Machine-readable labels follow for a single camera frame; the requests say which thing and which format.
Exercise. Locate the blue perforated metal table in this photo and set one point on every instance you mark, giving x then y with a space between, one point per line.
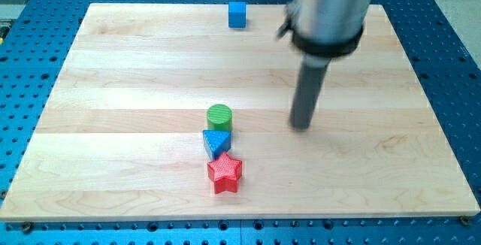
441 40

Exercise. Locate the blue cube block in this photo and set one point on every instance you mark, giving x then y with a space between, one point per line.
237 15

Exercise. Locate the light wooden board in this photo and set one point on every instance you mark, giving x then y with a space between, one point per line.
121 137

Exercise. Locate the green cylinder block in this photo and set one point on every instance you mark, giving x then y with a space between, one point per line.
219 117

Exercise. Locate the grey pusher rod tool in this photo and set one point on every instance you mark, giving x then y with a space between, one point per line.
310 80

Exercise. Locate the silver robot arm cylinder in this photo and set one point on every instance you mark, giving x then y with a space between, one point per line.
328 21

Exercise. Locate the blue triangle block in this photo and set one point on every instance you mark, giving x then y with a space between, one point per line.
216 142

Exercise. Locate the red star block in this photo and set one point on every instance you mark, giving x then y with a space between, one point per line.
225 173

